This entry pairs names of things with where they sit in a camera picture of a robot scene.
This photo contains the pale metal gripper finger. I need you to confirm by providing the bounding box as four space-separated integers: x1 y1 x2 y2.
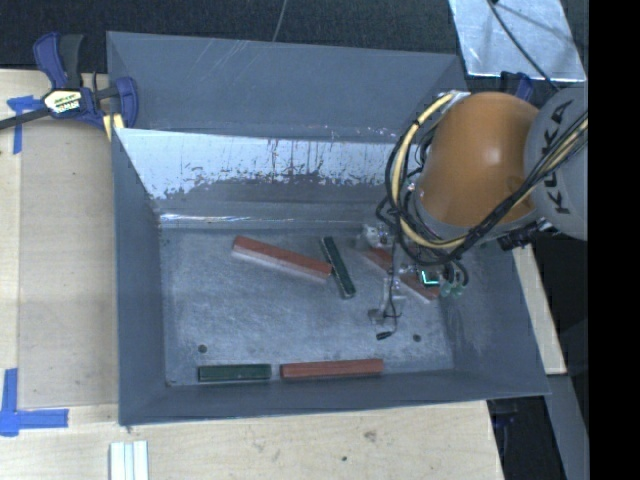
367 274 408 325
360 222 394 250

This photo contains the red-brown flat block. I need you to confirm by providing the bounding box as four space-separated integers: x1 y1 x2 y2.
231 234 334 284
360 246 442 304
279 358 386 382

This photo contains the grey metal bin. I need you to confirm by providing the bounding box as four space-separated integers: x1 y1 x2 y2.
105 30 552 427

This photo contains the pale wood board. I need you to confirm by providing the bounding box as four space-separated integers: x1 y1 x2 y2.
17 117 121 410

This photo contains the black cylinder on white bracket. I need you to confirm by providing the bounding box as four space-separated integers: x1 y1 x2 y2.
497 219 554 252

